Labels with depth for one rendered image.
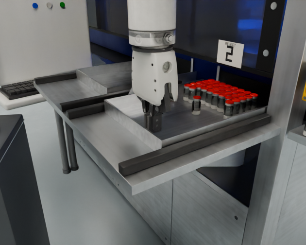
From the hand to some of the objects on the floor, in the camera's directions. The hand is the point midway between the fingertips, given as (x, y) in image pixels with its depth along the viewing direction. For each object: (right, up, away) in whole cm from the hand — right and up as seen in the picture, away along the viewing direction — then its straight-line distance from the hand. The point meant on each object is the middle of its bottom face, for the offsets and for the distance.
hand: (153, 122), depth 59 cm
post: (+32, -80, +48) cm, 98 cm away
